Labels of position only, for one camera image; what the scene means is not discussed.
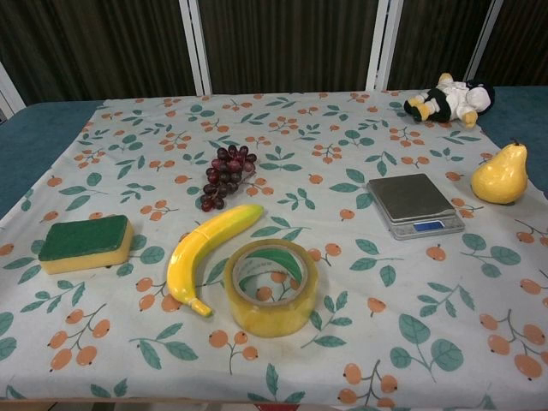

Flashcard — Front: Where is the silver digital kitchen scale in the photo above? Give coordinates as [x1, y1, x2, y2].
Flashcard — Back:
[366, 173, 466, 241]

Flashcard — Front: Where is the yellow pear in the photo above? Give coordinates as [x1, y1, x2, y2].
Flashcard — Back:
[470, 139, 528, 205]

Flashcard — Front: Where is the dark red grape bunch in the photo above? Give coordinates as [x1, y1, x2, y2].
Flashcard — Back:
[200, 144, 259, 213]

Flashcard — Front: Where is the floral printed tablecloth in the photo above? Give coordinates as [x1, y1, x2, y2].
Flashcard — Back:
[0, 88, 548, 407]

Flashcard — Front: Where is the yellow banana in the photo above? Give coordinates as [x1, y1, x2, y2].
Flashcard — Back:
[166, 204, 265, 319]

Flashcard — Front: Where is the clear packing tape roll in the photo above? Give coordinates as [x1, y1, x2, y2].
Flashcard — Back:
[223, 239, 320, 338]

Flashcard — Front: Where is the green and yellow sponge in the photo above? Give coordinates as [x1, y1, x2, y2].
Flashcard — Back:
[38, 214, 135, 276]

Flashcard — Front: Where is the black and white plush toy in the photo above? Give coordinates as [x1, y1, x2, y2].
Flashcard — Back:
[403, 73, 497, 128]

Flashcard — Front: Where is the white screen frame post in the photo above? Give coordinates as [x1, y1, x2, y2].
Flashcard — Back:
[179, 0, 213, 96]
[366, 0, 401, 92]
[0, 61, 27, 121]
[463, 0, 503, 82]

